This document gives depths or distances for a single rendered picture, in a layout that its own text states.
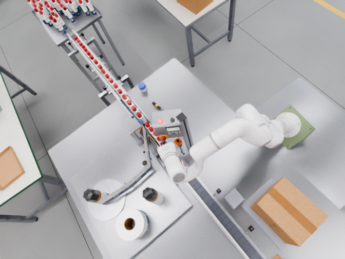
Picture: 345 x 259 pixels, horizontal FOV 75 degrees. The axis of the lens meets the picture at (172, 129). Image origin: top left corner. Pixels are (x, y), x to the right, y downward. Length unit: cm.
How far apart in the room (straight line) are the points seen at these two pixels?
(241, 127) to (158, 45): 282
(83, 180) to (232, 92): 206
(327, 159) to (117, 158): 161
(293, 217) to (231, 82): 204
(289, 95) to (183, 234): 140
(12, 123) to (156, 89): 154
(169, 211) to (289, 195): 81
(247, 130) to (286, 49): 262
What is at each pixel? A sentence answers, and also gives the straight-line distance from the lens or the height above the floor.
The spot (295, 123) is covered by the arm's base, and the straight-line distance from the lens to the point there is 187.
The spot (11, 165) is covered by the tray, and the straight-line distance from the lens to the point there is 260.
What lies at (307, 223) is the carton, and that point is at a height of 112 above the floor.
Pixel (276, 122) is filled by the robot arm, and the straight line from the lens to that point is 166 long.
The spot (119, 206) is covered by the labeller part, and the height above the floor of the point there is 89.
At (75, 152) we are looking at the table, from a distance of 219.
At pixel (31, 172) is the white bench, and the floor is 80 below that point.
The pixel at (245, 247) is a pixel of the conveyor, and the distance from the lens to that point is 172.
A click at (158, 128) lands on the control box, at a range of 126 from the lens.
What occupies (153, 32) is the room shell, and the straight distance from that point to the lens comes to 390.
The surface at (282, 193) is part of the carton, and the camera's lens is 153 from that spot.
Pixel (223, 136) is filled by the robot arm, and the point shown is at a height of 164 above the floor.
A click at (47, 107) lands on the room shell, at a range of 382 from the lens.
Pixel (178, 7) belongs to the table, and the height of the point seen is 78.
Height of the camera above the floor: 259
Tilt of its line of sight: 65 degrees down
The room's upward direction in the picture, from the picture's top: 23 degrees counter-clockwise
